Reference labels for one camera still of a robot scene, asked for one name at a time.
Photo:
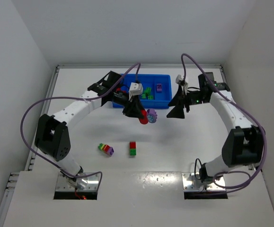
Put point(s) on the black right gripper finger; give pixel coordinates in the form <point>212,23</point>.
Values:
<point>177,112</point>
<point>178,98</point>

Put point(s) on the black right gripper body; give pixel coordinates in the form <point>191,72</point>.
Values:
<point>185,100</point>

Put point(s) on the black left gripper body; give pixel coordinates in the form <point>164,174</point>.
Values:
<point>130,106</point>

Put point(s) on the purple flower lego piece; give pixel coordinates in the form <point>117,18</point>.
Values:
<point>151,115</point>

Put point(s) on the purple lego brick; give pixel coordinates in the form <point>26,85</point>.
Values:
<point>159,88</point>

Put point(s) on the red green lego stack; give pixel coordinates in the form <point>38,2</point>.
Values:
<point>132,148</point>

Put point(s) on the red arch lego brick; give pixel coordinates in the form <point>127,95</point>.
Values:
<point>143,120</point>

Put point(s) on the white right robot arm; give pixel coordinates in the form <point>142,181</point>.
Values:
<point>244,143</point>

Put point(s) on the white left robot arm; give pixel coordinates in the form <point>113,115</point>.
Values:
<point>53,132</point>

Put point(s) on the green lego pile in tray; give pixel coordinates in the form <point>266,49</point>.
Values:
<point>147,94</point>

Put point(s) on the blue divided plastic tray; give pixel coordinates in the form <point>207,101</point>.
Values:
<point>160,100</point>

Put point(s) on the small rainbow lego stack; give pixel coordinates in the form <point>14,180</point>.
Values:
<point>108,150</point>

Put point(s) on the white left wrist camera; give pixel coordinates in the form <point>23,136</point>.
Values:
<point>135,89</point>

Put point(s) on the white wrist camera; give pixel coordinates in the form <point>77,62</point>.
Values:
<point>135,89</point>
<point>182,81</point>

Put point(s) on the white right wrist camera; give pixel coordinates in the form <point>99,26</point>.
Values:
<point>182,81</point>

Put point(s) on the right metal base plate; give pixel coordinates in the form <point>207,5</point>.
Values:
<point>192,184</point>

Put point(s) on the metal base plate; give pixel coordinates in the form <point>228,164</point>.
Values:
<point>192,184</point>
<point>86,184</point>

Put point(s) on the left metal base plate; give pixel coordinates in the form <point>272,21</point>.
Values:
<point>86,184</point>

